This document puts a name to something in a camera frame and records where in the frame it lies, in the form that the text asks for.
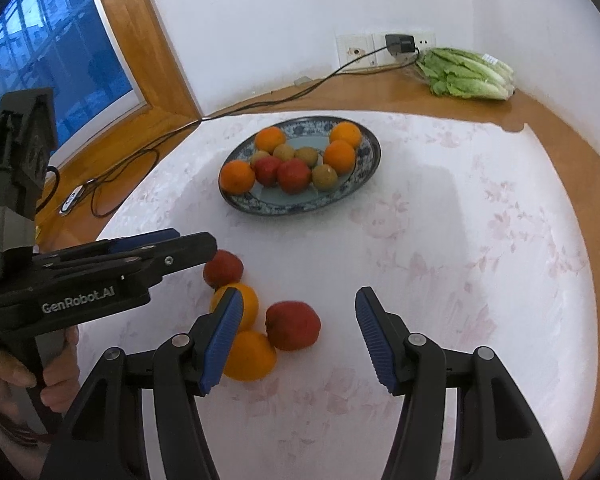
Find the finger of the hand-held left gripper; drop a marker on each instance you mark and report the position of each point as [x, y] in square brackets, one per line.
[185, 255]
[140, 241]

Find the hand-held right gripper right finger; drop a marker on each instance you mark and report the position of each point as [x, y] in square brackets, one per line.
[375, 340]

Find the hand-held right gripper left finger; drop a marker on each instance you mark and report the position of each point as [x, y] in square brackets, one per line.
[225, 340]

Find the orange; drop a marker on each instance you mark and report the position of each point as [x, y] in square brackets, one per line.
[237, 176]
[339, 156]
[345, 134]
[271, 139]
[252, 357]
[250, 307]

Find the red apple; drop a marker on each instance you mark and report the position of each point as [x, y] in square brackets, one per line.
[292, 325]
[293, 175]
[267, 170]
[223, 268]

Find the blue patterned ceramic plate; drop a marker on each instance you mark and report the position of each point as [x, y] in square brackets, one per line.
[290, 202]

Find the small brown-green pear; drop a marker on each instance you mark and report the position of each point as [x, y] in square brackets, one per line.
[259, 156]
[307, 155]
[283, 151]
[324, 176]

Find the person's left hand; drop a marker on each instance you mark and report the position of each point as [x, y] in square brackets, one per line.
[5, 375]

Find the small yellow object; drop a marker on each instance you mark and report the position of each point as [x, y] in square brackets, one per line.
[37, 232]

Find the small white device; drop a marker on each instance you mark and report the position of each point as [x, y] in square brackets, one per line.
[72, 199]

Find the white floral tablecloth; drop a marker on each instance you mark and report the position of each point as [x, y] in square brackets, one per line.
[455, 285]

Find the dark red-striped cloth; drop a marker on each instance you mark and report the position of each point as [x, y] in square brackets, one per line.
[10, 432]

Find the wood-framed window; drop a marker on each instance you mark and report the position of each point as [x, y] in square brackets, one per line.
[45, 50]

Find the bagged romaine lettuce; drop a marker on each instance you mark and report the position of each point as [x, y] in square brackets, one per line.
[467, 77]

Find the black plug-in charger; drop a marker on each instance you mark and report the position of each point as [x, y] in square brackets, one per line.
[399, 42]

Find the stained white wall socket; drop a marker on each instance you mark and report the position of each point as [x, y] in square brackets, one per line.
[352, 50]

